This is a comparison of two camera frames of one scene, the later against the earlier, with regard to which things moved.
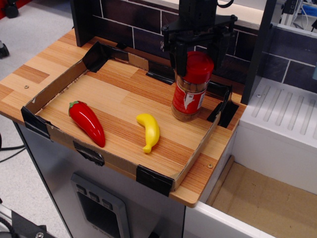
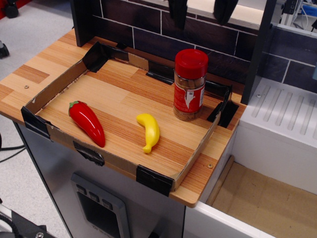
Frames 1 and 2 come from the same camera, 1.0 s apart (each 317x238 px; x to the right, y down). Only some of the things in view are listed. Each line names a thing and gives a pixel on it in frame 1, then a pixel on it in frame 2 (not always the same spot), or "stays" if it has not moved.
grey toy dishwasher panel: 105,216 stays
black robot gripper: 198,23 to 223,10
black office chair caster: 4,50 stays
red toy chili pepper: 85,118 stays
